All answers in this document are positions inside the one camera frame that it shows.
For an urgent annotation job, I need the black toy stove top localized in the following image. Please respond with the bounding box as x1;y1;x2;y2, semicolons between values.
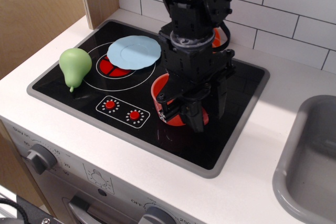
27;20;270;178

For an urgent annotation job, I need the red stove button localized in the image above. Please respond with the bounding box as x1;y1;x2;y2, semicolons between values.
129;111;140;121
105;100;116;110

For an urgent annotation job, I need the right red stove button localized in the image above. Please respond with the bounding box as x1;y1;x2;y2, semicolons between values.
129;111;140;121

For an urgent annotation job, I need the left red stove button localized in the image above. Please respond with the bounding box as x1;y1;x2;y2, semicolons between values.
105;100;116;110

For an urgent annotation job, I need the left grey timer knob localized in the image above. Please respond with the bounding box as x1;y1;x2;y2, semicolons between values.
26;144;57;175

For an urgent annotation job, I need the black cable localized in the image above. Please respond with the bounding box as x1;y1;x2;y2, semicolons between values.
212;20;232;53

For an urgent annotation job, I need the light blue plate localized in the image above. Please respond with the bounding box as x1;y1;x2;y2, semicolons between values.
107;36;161;70

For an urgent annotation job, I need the salmon sushi toy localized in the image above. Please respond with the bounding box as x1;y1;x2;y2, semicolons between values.
212;28;221;53

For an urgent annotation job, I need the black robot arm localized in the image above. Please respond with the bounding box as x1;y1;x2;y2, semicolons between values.
155;0;235;132

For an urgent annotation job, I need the red plastic cup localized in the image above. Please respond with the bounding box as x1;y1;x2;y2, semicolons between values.
151;73;209;126

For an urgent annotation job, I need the right grey oven knob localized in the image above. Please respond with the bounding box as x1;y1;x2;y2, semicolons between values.
138;207;176;224

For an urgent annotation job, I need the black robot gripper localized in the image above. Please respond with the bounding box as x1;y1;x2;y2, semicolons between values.
159;31;234;133

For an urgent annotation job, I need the grey toy sink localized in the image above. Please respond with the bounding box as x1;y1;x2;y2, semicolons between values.
272;95;335;223

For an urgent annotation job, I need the green toy pear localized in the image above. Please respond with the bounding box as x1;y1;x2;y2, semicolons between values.
59;48;92;92

